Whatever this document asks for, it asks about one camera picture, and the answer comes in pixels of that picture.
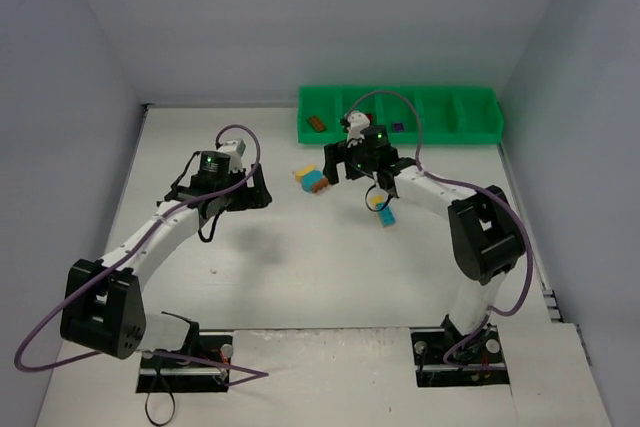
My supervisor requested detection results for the teal rounded lego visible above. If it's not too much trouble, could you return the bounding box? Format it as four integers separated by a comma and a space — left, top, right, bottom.
301, 170, 325, 193

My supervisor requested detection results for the brown long lego plate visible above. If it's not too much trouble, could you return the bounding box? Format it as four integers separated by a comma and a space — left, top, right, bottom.
311, 177, 331, 194

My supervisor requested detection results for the yellow half-round lego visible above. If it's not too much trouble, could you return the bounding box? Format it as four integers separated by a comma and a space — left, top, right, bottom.
293, 164, 316, 183

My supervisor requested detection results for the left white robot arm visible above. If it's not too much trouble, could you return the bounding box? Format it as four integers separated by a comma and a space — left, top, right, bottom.
60, 140, 272, 359

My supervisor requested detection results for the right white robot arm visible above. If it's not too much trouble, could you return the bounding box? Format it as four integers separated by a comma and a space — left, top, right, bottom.
323, 125, 533, 340

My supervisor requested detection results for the yellow lego brick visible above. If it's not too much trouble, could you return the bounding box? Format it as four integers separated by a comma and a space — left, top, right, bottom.
369, 195, 387, 212

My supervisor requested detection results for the teal lego brick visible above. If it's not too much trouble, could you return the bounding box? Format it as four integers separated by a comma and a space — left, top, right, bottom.
376, 202, 396, 227

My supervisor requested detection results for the green compartment bin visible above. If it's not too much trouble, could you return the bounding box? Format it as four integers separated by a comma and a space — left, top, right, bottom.
297, 85, 504, 145

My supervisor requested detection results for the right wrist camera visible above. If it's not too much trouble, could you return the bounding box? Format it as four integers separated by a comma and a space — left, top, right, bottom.
340, 109, 371, 148

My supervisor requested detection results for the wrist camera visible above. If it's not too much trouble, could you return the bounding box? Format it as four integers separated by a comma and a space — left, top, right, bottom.
340, 109, 371, 148
217, 139, 246, 158

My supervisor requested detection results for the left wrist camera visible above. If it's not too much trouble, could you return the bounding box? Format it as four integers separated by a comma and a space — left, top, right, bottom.
217, 139, 246, 158

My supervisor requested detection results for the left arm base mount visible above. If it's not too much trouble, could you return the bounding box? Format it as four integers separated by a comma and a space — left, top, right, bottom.
135, 330, 240, 394

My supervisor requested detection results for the black loop cable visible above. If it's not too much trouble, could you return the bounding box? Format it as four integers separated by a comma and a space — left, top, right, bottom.
144, 366, 177, 424

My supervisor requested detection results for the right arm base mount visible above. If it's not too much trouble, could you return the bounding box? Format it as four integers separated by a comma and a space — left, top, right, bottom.
410, 325, 510, 389

